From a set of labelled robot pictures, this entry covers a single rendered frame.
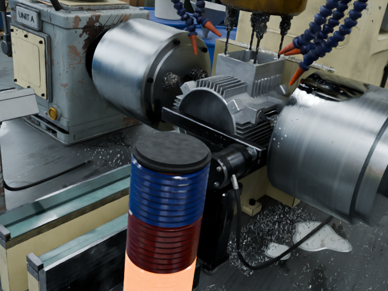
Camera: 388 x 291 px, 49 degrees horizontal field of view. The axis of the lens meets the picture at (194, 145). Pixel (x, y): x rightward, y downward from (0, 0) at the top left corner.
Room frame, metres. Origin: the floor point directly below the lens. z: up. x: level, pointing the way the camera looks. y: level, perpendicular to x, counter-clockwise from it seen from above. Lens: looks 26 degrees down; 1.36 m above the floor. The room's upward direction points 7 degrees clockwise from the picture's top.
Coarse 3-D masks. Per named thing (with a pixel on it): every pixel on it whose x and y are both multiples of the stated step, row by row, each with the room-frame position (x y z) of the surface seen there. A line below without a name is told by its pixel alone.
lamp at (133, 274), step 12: (132, 264) 0.27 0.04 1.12; (192, 264) 0.27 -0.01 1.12; (132, 276) 0.26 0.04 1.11; (144, 276) 0.26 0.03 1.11; (156, 276) 0.26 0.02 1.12; (168, 276) 0.26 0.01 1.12; (180, 276) 0.26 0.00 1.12; (192, 276) 0.28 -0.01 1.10; (132, 288) 0.26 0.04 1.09; (144, 288) 0.26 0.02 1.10; (156, 288) 0.26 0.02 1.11; (168, 288) 0.26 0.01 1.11; (180, 288) 0.26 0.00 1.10
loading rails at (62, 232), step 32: (64, 192) 0.63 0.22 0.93; (96, 192) 0.67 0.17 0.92; (128, 192) 0.70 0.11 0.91; (256, 192) 0.89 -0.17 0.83; (0, 224) 0.53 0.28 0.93; (32, 224) 0.55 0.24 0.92; (64, 224) 0.58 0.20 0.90; (96, 224) 0.64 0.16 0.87; (0, 256) 0.52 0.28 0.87; (32, 256) 0.47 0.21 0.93; (64, 256) 0.49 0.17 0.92; (96, 256) 0.50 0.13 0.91; (32, 288) 0.46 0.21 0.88; (64, 288) 0.46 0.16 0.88; (96, 288) 0.51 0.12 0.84
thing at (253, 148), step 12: (168, 108) 0.85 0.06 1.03; (168, 120) 0.84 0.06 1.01; (180, 120) 0.82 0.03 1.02; (192, 120) 0.81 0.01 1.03; (192, 132) 0.80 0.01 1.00; (204, 132) 0.78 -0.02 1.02; (216, 132) 0.77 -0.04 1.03; (228, 132) 0.76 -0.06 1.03; (228, 144) 0.75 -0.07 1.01; (252, 144) 0.72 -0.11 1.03
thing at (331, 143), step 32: (320, 96) 0.71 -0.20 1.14; (352, 96) 0.69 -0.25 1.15; (384, 96) 0.69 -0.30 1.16; (288, 128) 0.69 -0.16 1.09; (320, 128) 0.66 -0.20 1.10; (352, 128) 0.64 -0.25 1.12; (384, 128) 0.63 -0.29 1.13; (288, 160) 0.67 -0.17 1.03; (320, 160) 0.64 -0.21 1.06; (352, 160) 0.61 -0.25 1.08; (384, 160) 0.60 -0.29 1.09; (288, 192) 0.70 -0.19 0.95; (320, 192) 0.63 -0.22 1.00; (352, 192) 0.60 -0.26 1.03; (384, 192) 0.63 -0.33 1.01; (352, 224) 0.64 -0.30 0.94
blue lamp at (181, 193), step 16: (144, 176) 0.26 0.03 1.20; (160, 176) 0.26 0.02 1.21; (176, 176) 0.26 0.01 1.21; (192, 176) 0.26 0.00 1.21; (144, 192) 0.26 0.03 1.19; (160, 192) 0.26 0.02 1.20; (176, 192) 0.26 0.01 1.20; (192, 192) 0.26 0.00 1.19; (144, 208) 0.26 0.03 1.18; (160, 208) 0.26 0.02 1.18; (176, 208) 0.26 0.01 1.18; (192, 208) 0.27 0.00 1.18; (160, 224) 0.26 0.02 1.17; (176, 224) 0.26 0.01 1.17
